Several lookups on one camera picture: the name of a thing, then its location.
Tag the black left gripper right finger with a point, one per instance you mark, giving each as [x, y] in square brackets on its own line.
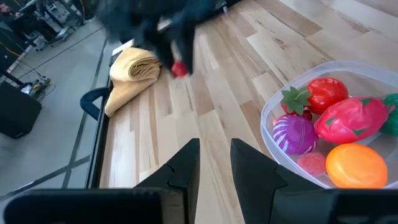
[255, 183]

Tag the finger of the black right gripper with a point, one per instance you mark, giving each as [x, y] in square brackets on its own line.
[187, 49]
[163, 53]

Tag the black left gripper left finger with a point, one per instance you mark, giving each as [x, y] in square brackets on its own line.
[186, 168]

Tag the small red toy cherry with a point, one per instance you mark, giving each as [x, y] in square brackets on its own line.
[179, 70]

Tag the small pink toy ball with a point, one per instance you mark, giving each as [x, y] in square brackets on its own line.
[311, 164]

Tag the purple striped toy onion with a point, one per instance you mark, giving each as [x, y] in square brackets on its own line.
[295, 135]

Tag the red toy strawberry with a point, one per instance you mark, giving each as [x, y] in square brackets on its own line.
[293, 101]

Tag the orange toy fruit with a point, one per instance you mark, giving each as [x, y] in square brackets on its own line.
[356, 166]

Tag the red toy dragon fruit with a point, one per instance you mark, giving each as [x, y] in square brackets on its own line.
[351, 121]

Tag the red toy tomato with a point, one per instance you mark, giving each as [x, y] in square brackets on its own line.
[328, 95]

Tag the green toy bell pepper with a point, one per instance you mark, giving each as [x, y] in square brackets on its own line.
[392, 118]

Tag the clear plastic tupperware container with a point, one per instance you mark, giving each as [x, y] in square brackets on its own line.
[357, 70]

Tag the folded yellow cloth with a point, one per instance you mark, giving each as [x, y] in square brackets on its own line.
[130, 81]

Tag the person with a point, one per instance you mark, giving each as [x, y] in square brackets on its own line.
[28, 25]

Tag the black box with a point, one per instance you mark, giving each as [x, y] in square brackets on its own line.
[17, 112]

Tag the black metal table frame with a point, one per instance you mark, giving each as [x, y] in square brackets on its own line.
[96, 149]

